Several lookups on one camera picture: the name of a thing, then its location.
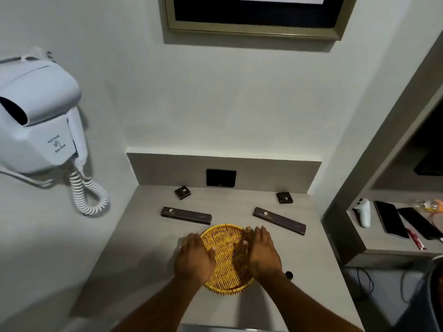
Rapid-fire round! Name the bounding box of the person's left hand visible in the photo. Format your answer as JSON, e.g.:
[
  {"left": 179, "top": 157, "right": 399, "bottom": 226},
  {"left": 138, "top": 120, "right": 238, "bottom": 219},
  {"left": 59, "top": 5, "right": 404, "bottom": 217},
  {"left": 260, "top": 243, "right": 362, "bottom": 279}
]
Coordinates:
[{"left": 174, "top": 233, "right": 217, "bottom": 286}]

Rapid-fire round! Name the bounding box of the long dark box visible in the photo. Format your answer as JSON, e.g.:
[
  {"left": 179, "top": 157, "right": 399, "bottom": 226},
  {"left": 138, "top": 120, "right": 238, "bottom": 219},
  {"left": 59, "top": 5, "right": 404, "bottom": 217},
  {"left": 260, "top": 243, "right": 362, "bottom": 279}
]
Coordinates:
[
  {"left": 252, "top": 206, "right": 307, "bottom": 236},
  {"left": 160, "top": 206, "right": 213, "bottom": 226}
]

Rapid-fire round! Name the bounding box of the grey shelf unit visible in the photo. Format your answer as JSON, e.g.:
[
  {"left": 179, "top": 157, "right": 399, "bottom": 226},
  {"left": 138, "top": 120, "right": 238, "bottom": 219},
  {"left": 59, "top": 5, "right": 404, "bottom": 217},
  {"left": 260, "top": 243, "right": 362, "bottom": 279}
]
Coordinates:
[{"left": 322, "top": 30, "right": 443, "bottom": 270}]

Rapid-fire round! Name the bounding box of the person's left forearm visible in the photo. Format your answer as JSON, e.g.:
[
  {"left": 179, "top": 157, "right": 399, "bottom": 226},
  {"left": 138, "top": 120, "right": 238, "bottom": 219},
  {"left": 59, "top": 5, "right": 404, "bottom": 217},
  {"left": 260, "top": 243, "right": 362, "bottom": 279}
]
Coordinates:
[{"left": 110, "top": 274, "right": 203, "bottom": 332}]

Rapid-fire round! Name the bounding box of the orange clear plastic bottle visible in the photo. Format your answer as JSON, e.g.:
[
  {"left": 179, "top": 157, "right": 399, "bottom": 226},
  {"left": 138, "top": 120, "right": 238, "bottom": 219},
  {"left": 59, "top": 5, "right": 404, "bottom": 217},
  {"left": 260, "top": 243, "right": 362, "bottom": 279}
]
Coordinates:
[{"left": 413, "top": 198, "right": 443, "bottom": 214}]

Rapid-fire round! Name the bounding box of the person's right forearm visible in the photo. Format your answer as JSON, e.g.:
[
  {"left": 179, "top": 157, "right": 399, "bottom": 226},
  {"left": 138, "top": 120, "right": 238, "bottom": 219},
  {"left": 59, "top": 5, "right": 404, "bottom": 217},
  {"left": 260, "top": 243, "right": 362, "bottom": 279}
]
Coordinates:
[{"left": 257, "top": 267, "right": 364, "bottom": 332}]

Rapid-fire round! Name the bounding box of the black floor cable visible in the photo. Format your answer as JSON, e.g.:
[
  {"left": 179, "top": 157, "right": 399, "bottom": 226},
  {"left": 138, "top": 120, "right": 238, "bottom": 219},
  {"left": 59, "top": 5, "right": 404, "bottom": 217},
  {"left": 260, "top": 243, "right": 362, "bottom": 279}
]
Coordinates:
[
  {"left": 401, "top": 269, "right": 416, "bottom": 303},
  {"left": 356, "top": 267, "right": 374, "bottom": 295}
]

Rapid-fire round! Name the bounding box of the white wall hair dryer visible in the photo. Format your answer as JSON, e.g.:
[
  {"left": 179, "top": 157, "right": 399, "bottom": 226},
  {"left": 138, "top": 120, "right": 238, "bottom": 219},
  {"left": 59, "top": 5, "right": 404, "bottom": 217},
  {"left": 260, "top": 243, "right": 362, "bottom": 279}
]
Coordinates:
[{"left": 0, "top": 48, "right": 89, "bottom": 175}]

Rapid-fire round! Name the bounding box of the red pen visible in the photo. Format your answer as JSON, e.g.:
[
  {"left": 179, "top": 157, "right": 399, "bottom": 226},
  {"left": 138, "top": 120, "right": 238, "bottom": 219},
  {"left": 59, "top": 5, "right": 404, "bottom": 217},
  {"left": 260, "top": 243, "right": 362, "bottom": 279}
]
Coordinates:
[{"left": 407, "top": 228, "right": 427, "bottom": 251}]

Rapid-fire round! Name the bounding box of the black smartphone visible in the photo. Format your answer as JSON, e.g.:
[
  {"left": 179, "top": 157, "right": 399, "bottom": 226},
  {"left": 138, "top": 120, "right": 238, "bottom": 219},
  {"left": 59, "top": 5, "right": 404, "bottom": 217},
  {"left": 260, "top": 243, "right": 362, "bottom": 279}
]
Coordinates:
[
  {"left": 397, "top": 206, "right": 443, "bottom": 241},
  {"left": 373, "top": 200, "right": 411, "bottom": 240}
]

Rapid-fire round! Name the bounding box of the white handheld controller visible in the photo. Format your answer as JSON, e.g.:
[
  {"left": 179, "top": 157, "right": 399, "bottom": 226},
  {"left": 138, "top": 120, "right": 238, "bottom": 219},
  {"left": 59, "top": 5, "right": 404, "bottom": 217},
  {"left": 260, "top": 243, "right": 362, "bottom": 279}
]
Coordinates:
[{"left": 352, "top": 198, "right": 371, "bottom": 229}]

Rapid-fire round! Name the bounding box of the dark grey chair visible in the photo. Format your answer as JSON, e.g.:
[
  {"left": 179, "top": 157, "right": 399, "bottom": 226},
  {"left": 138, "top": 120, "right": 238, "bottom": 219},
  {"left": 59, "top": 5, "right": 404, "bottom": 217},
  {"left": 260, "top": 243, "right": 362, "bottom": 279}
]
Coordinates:
[{"left": 394, "top": 255, "right": 443, "bottom": 332}]

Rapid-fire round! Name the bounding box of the round yellow wicker basket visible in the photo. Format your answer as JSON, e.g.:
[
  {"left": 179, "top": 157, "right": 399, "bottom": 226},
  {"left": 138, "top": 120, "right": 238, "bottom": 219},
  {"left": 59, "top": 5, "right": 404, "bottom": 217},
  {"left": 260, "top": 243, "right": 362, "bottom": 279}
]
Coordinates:
[{"left": 199, "top": 223, "right": 255, "bottom": 296}]

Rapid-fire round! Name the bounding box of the black wall socket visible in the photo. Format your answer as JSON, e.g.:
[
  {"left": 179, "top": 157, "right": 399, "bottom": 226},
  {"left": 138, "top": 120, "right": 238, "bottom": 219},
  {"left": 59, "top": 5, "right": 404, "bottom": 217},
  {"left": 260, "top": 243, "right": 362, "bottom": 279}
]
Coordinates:
[{"left": 206, "top": 168, "right": 237, "bottom": 188}]

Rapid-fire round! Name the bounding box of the person's right hand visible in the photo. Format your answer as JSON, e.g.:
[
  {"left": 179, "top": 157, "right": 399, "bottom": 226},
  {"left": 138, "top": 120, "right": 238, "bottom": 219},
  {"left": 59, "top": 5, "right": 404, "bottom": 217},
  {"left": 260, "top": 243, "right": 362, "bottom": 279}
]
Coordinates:
[{"left": 242, "top": 225, "right": 283, "bottom": 279}]

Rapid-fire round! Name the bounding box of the gold framed wall picture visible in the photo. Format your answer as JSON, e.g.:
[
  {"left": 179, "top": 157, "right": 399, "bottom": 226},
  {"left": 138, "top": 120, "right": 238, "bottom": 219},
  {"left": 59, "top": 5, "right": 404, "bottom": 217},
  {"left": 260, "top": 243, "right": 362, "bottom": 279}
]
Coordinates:
[{"left": 163, "top": 0, "right": 359, "bottom": 41}]

